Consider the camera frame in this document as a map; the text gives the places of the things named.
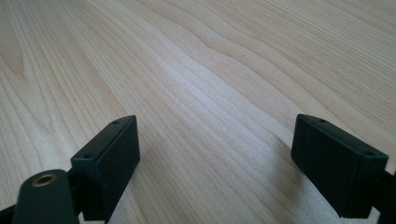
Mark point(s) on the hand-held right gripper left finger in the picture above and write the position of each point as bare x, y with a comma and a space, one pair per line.
109, 168

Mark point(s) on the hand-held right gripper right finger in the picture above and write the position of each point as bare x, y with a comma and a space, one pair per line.
336, 168

